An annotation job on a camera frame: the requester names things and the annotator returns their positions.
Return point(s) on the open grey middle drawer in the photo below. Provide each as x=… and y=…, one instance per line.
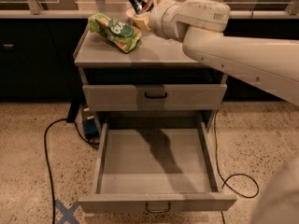
x=155, y=171

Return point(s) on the grey drawer cabinet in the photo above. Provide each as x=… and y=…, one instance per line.
x=154, y=61

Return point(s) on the closed grey top drawer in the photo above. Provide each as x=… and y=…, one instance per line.
x=168, y=97

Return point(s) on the dark counter cabinets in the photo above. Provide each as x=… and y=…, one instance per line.
x=37, y=64

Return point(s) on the white paper bowl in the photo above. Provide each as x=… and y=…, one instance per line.
x=130, y=13

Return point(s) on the blue power box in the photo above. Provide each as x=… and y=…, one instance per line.
x=89, y=128

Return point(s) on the green chip bag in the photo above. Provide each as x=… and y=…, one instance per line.
x=121, y=34

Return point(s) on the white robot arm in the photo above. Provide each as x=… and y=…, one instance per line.
x=271, y=65

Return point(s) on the blue tape cross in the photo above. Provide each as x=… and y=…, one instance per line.
x=67, y=213

